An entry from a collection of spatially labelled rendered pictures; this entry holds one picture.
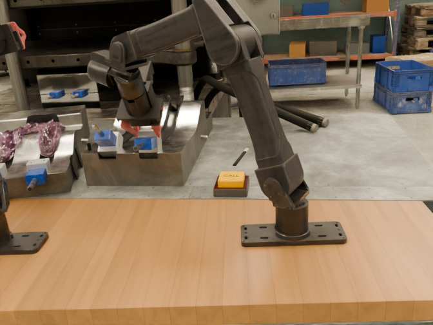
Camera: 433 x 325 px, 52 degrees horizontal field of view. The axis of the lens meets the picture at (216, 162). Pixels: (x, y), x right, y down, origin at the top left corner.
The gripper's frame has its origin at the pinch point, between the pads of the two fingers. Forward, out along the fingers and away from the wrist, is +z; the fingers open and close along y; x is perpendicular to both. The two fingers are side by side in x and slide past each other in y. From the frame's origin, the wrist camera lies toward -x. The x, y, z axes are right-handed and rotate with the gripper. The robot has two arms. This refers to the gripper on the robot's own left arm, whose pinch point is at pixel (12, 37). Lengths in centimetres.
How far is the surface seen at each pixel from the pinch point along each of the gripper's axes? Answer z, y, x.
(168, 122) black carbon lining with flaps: 9.9, -31.3, 34.0
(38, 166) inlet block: -17.3, -2.9, 30.4
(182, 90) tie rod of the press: 60, -28, 36
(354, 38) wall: 644, -213, 134
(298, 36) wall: 650, -125, 112
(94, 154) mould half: -13.6, -16.3, 31.6
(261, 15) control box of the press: 71, -65, 16
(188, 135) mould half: 0, -38, 36
